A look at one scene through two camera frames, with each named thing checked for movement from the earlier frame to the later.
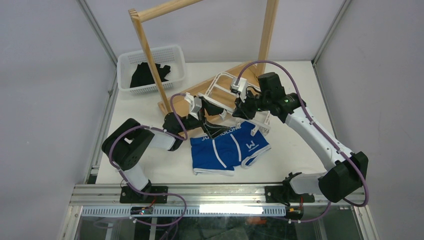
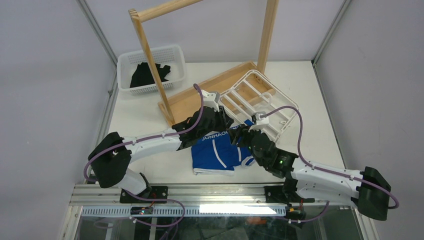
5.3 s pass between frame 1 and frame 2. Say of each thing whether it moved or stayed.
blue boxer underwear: stayed
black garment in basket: stayed
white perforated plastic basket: stayed
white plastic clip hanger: moved
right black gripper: moved
